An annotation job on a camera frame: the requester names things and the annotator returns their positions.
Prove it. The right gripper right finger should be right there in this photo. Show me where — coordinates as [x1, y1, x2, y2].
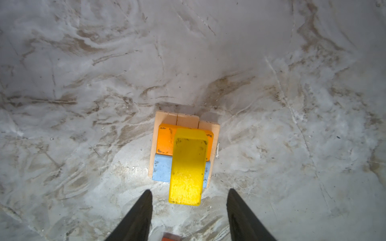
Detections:
[227, 188, 276, 241]

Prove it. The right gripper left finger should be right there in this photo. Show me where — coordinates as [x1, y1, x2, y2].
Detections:
[105, 189, 153, 241]

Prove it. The red-orange wood block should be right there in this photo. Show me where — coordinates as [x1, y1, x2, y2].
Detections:
[161, 233, 183, 241]

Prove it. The blue wood block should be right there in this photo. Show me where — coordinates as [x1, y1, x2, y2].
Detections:
[152, 154, 211, 188]

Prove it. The yellow wood block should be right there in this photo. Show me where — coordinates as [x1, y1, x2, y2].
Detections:
[168, 128, 208, 206]

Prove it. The orange wood block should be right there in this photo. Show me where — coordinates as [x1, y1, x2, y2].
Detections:
[156, 124, 208, 161]

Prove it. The natural wood plank block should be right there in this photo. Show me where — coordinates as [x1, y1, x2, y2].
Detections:
[198, 120, 220, 188]
[177, 113, 200, 129]
[148, 110, 178, 178]

